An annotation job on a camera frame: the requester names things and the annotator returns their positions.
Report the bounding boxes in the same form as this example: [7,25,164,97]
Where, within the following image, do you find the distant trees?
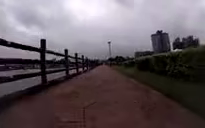
[103,55,135,66]

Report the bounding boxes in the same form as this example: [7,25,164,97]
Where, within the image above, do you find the tall pale pole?
[107,40,113,68]

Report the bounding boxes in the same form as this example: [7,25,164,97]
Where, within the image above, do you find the red brick path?
[0,64,205,128]

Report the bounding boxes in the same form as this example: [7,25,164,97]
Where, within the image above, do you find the low grey building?
[134,50,155,59]

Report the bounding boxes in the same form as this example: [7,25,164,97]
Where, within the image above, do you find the tall grey building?
[150,29,172,54]

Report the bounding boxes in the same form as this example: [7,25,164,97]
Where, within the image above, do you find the green hedge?
[122,45,205,83]

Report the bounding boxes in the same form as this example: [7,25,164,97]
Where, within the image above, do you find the group of grey buildings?
[172,35,201,51]

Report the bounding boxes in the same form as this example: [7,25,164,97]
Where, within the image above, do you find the grey water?
[0,67,84,102]

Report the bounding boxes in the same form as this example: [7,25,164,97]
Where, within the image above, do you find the dark wooden rail fence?
[0,35,101,113]

